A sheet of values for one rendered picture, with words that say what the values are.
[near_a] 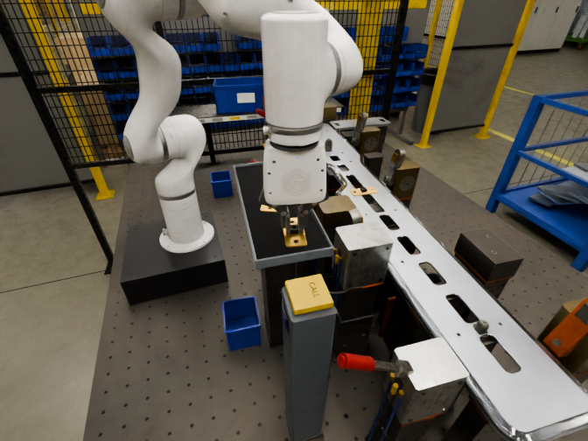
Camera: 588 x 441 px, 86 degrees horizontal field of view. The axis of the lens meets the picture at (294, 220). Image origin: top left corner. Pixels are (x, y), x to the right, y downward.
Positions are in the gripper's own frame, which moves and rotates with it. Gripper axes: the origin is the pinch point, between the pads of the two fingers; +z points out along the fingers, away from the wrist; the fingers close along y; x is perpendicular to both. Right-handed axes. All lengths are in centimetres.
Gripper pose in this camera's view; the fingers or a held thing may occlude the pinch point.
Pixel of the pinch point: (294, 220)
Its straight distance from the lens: 57.3
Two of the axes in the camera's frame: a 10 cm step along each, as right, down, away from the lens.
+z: 0.0, 8.1, 5.9
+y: 9.9, -0.7, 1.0
